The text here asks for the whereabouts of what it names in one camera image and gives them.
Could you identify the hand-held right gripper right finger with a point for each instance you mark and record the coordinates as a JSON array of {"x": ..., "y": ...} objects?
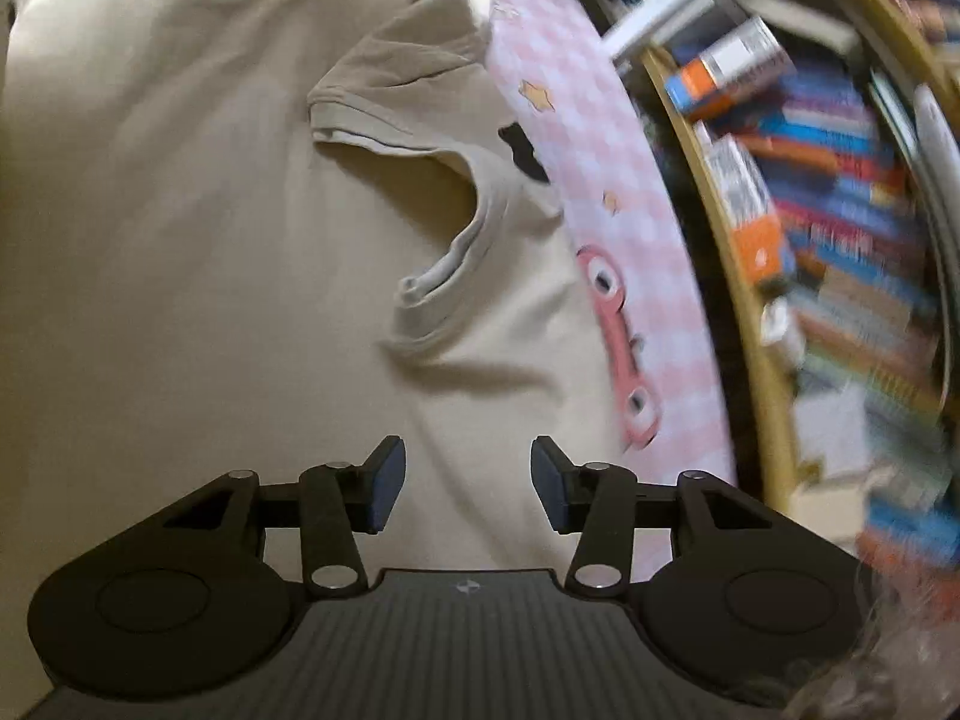
[{"x": 547, "y": 481}]

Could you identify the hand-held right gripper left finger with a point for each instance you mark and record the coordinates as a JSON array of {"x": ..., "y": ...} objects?
[{"x": 386, "y": 481}]

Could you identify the beige t-shirt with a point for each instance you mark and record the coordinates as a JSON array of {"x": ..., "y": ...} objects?
[{"x": 225, "y": 255}]

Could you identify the wooden bookshelf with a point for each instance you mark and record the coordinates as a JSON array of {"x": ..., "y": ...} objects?
[{"x": 739, "y": 315}]

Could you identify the pink checkered bed sheet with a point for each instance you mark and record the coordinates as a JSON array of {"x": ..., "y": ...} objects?
[{"x": 637, "y": 240}]

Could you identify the small white box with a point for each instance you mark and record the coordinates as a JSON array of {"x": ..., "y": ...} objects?
[{"x": 781, "y": 331}]

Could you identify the grey fuzzy cloth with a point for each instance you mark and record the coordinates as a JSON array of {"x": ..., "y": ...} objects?
[{"x": 840, "y": 660}]

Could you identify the row of colourful books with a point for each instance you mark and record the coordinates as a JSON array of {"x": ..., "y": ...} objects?
[{"x": 855, "y": 240}]

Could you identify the orange white blue box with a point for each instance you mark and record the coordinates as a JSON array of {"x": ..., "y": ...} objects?
[{"x": 731, "y": 67}]

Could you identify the white plastic object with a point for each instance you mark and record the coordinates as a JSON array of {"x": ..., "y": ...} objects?
[{"x": 934, "y": 135}]

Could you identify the white shelf frame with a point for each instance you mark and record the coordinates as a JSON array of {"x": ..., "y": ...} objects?
[{"x": 675, "y": 11}]

